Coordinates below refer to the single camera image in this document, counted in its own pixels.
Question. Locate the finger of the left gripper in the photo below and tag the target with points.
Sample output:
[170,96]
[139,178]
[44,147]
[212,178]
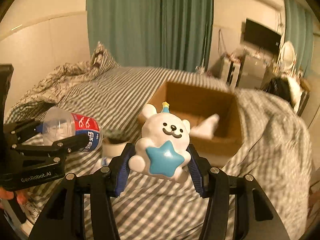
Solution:
[61,147]
[22,130]

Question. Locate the white bear toy blue star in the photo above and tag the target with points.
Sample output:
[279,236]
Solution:
[161,152]

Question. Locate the white side shelf unit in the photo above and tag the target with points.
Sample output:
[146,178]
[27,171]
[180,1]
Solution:
[229,71]

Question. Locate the grey checked bed cover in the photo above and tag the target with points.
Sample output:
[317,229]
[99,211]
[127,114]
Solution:
[276,150]

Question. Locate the silver small fridge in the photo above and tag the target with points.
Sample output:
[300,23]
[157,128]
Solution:
[252,73]

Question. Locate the clear plastic bottle red label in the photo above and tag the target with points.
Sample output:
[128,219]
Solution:
[59,124]

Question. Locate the checked pillow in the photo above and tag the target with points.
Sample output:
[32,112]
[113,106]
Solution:
[102,59]

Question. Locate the white oval vanity mirror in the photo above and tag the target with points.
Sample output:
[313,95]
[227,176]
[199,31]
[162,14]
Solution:
[287,57]

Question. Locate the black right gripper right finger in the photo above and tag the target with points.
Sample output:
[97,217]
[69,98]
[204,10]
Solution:
[255,216]

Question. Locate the green curtain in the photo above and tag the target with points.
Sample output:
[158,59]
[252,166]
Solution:
[299,31]
[174,34]

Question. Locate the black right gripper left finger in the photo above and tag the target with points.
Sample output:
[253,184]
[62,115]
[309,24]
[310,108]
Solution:
[63,215]

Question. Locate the wide tape roll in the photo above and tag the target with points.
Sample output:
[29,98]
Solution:
[114,142]

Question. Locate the black backpack on chair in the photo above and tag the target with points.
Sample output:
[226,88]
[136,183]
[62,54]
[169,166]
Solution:
[279,87]

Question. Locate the white cream jacket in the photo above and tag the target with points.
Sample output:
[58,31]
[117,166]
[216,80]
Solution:
[295,92]

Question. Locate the operator left hand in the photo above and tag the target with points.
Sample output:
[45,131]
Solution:
[20,195]

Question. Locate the brown cardboard box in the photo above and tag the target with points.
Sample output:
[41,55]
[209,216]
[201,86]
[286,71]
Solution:
[200,119]

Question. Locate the blue white tissue pack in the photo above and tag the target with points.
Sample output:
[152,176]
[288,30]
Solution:
[103,161]

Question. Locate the patterned crumpled blanket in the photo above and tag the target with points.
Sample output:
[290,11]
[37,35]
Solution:
[51,89]

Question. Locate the black wall television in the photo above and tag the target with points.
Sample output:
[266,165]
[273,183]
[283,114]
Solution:
[261,36]

